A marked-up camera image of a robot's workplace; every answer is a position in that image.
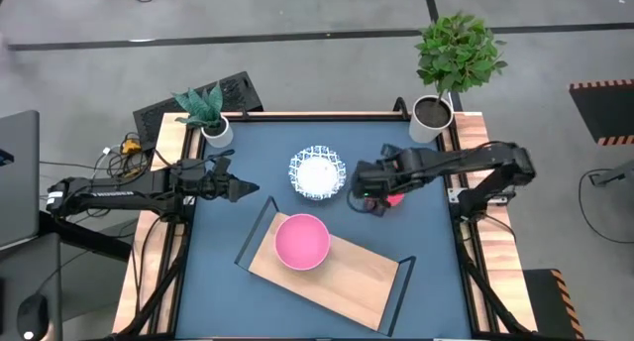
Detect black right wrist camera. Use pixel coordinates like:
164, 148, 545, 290
378, 143, 403, 165

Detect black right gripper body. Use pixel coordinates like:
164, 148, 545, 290
350, 160, 405, 203

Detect leafy green tree plant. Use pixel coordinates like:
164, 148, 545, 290
414, 12, 509, 97

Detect small white plant pot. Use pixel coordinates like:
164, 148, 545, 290
201, 115, 235, 149

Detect snake plant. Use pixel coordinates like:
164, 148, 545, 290
171, 82, 225, 132

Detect grey laptop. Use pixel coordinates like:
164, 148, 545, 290
0, 109, 41, 248

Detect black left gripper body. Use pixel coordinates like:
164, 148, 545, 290
170, 170, 234, 206

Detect wooden shelf with black frame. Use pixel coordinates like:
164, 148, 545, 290
234, 195, 417, 337

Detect black floor cable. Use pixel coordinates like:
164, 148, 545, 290
578, 168, 634, 244

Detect black computer mouse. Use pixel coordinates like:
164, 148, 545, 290
17, 293, 50, 341

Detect pink bowl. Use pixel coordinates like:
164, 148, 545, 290
273, 212, 332, 272

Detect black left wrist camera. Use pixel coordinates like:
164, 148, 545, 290
210, 156, 233, 176

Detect white bowl with blue pattern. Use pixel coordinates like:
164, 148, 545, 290
288, 145, 348, 202

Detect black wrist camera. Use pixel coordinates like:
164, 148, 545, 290
210, 156, 233, 176
378, 143, 403, 165

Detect black orange striped mat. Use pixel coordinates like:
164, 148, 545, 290
568, 78, 634, 147
522, 269, 585, 341

